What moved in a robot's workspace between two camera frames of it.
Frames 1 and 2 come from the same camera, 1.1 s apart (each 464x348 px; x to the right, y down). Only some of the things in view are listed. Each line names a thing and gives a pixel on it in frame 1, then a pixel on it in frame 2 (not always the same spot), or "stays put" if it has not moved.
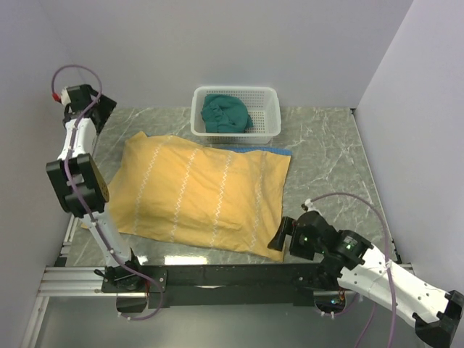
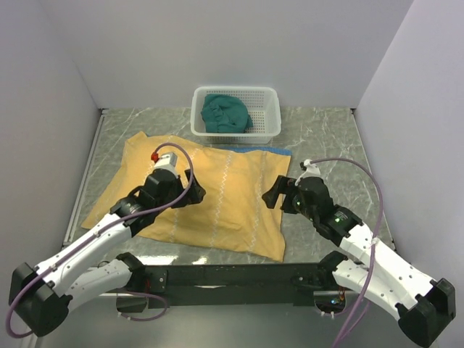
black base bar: x=243 y=283 stays put
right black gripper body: x=301 y=246 -> x=299 y=206
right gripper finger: x=286 y=228 -> x=285 y=185
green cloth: x=225 y=114 stays put
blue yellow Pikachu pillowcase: x=175 y=188 stays put
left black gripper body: x=94 y=93 -> x=176 y=190
